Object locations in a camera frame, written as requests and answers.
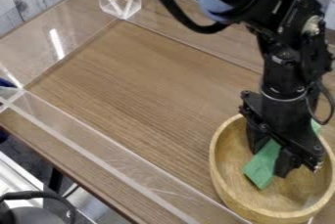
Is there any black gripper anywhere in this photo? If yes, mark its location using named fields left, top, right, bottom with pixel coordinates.
left=240, top=90, right=326, bottom=178

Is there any green rectangular block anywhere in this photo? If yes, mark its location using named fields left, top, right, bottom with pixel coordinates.
left=242, top=124, right=313, bottom=190

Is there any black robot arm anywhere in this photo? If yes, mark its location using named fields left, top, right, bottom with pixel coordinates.
left=197, top=0, right=335, bottom=178

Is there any light wooden bowl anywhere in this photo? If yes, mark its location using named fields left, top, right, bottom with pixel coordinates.
left=209, top=114, right=335, bottom=224

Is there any black metal stand base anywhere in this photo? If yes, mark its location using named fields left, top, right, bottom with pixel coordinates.
left=43, top=168, right=96, bottom=224

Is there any clear acrylic enclosure wall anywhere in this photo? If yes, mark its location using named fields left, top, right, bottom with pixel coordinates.
left=0, top=0, right=264, bottom=224

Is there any black cable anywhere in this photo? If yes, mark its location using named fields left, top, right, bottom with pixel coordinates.
left=141, top=0, right=246, bottom=35

